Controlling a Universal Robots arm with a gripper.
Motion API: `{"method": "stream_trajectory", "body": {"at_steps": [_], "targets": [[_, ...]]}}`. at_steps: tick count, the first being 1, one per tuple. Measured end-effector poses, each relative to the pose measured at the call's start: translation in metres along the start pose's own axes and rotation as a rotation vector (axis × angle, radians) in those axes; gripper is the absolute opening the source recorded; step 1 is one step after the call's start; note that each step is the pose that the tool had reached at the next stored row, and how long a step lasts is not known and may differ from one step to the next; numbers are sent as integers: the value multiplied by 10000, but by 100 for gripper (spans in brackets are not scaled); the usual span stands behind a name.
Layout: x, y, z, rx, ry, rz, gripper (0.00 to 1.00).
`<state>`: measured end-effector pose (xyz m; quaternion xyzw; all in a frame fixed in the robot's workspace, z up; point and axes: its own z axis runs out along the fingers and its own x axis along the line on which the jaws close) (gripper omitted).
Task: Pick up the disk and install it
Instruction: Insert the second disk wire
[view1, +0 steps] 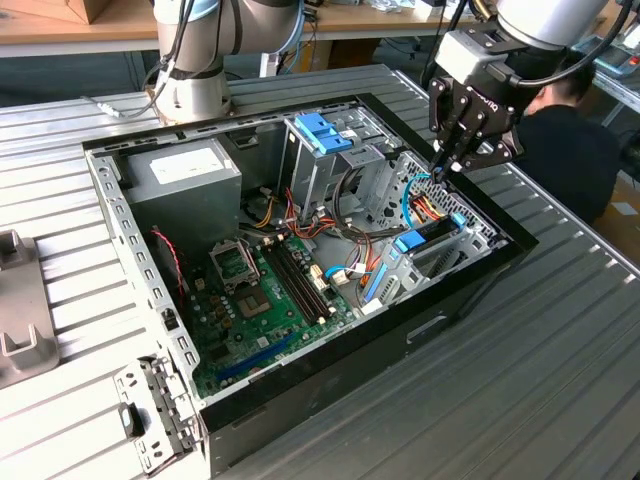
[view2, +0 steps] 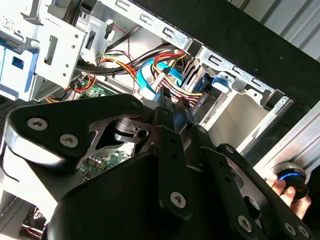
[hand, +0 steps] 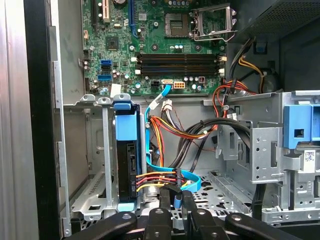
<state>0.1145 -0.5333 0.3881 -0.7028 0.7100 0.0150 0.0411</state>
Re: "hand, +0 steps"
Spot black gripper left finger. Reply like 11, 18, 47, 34
96, 186, 173, 240

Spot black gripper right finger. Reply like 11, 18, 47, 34
182, 189, 288, 240

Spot red orange power wire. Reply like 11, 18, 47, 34
134, 169, 183, 193

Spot blue data wire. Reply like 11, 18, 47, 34
144, 83, 202, 210

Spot hard disk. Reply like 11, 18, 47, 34
112, 93, 143, 212

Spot grey metal disk bay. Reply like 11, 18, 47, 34
63, 93, 151, 223

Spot grey metal drive cage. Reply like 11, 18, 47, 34
203, 91, 320, 226

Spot black RAM slot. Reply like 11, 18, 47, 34
134, 64, 227, 76
131, 53, 227, 65

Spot black PC case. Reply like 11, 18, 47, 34
23, 0, 320, 240

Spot green motherboard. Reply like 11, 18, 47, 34
81, 0, 228, 97

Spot locking lever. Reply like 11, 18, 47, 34
192, 29, 239, 43

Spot blue plastic clip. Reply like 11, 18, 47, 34
254, 41, 267, 54

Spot CPU socket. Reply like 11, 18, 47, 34
191, 3, 238, 42

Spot blue expansion slot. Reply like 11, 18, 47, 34
128, 0, 140, 38

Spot socket cover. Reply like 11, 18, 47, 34
192, 3, 237, 38

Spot white expansion slot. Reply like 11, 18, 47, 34
101, 0, 111, 23

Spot black expansion slot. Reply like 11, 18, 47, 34
91, 0, 99, 28

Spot grey power supply unit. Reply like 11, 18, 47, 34
234, 0, 320, 93

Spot coloured wire bundle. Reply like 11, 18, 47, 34
148, 78, 257, 176

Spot white plug thin wires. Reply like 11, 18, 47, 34
161, 99, 174, 113

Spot blue plastic drive rail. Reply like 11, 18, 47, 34
283, 103, 320, 150

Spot yellow orange wire pair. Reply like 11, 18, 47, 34
237, 56, 267, 93

